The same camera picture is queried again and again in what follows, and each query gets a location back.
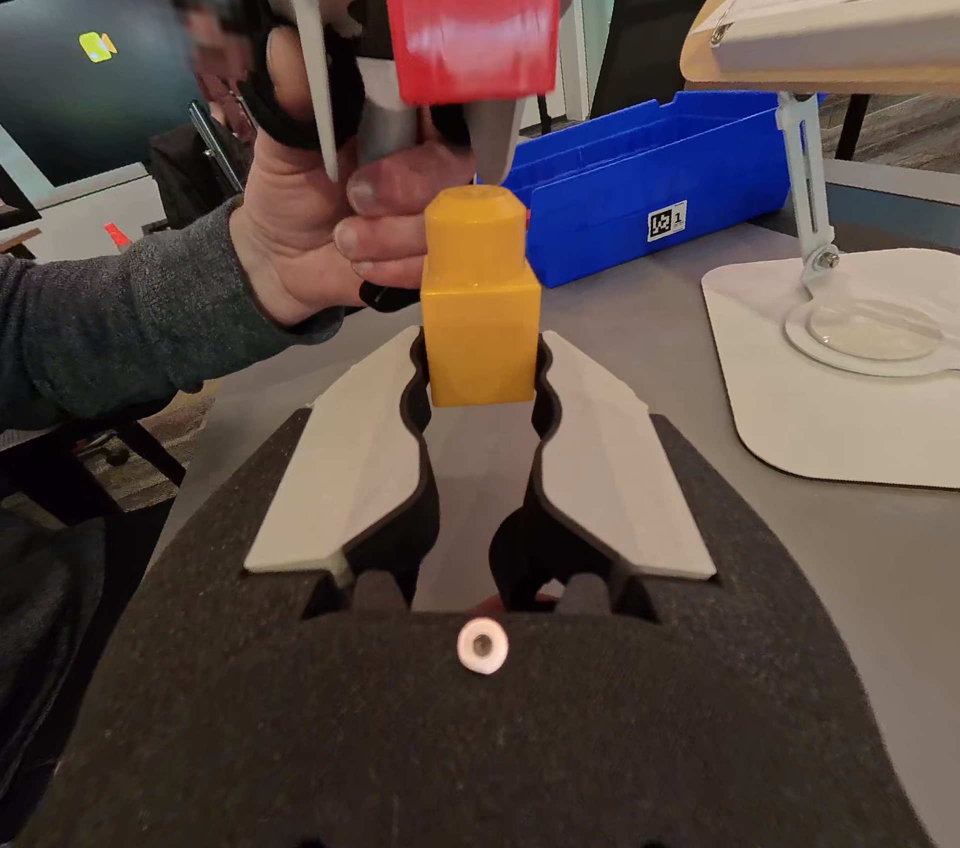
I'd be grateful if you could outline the person's left hand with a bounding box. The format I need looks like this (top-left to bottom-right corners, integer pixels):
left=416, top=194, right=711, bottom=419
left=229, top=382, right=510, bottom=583
left=228, top=27, right=481, bottom=329

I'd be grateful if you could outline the wooden book stand white base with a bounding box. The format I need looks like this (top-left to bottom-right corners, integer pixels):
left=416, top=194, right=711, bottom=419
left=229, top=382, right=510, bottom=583
left=678, top=0, right=960, bottom=489

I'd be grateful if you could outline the person's left forearm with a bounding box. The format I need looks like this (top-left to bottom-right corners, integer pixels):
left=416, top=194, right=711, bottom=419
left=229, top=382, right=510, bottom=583
left=0, top=196, right=346, bottom=429

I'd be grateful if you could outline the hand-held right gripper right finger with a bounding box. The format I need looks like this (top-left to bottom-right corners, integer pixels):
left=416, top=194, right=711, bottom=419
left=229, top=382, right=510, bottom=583
left=491, top=329, right=717, bottom=613

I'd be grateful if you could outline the black office chair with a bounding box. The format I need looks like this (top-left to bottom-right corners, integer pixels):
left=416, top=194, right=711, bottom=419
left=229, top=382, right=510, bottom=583
left=592, top=0, right=721, bottom=122

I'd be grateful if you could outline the yellow toy block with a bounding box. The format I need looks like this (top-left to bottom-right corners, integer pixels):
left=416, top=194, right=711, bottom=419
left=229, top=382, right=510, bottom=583
left=420, top=184, right=543, bottom=408

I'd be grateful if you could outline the grey desk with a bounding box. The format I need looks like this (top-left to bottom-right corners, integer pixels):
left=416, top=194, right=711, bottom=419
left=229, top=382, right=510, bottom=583
left=161, top=158, right=960, bottom=848

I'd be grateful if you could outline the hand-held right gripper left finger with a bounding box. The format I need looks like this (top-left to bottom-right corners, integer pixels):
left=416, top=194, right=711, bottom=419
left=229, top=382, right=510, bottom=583
left=243, top=325, right=440, bottom=611

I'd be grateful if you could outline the blue plastic bin with tag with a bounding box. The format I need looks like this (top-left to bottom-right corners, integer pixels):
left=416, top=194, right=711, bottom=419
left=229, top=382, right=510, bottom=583
left=498, top=91, right=826, bottom=288

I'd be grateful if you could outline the large black monitor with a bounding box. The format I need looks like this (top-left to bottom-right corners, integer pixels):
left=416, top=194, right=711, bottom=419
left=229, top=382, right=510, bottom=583
left=0, top=0, right=219, bottom=189

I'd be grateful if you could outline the person's torso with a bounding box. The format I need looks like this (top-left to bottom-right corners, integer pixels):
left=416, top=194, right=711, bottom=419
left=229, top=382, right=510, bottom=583
left=0, top=488, right=106, bottom=834

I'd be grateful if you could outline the dark jacket on chair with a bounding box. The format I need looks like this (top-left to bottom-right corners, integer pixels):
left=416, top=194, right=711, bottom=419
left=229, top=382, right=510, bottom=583
left=148, top=102, right=252, bottom=227

